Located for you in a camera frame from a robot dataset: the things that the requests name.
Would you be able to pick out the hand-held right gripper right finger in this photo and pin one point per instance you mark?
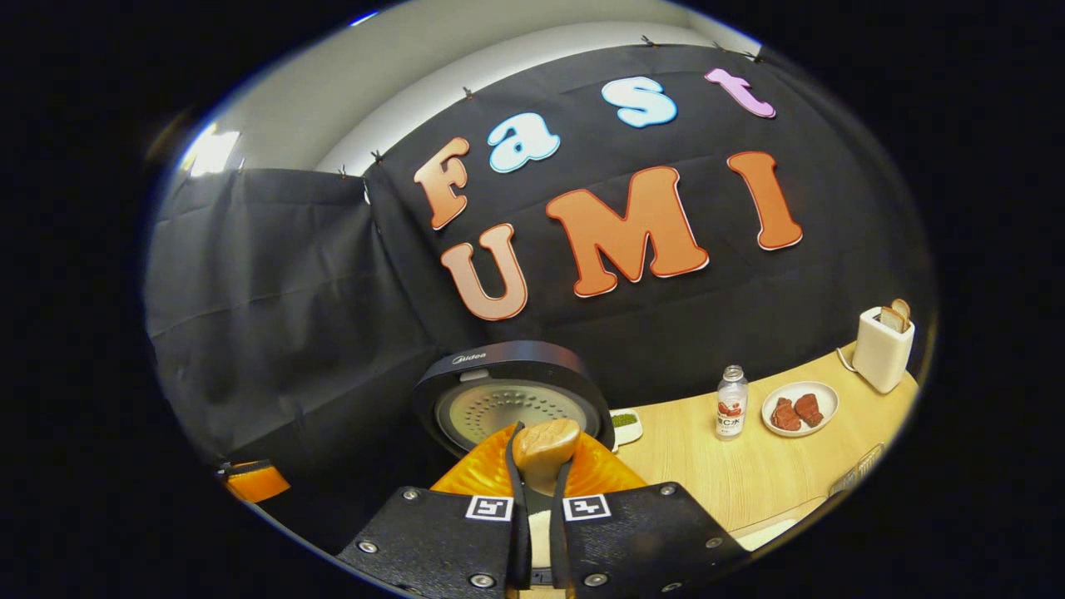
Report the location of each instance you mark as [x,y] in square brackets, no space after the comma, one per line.
[632,541]

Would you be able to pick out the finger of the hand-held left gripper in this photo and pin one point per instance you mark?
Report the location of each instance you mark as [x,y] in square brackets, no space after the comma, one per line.
[256,482]

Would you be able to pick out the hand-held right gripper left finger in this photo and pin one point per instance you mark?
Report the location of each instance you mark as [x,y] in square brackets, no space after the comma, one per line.
[433,541]

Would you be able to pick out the wooden spoon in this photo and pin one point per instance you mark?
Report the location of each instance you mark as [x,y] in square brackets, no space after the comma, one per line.
[545,445]

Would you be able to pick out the dark grey rice cooker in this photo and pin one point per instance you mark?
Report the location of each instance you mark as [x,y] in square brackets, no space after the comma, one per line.
[507,366]

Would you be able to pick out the white divided grain dish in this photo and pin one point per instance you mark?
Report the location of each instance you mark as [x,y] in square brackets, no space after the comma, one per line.
[624,424]

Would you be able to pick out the small clear bottle red label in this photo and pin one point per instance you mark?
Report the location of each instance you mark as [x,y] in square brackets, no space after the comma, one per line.
[731,408]

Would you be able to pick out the red meat piece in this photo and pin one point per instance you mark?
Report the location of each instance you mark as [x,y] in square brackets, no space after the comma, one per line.
[809,409]
[785,414]

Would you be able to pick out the white round plate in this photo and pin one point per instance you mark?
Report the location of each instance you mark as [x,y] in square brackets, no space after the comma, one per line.
[824,398]

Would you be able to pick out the white toaster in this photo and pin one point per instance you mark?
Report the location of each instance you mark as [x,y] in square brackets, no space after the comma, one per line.
[880,353]

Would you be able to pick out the toasted bread slice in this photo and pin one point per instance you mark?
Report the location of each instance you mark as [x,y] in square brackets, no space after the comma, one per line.
[903,307]
[894,319]

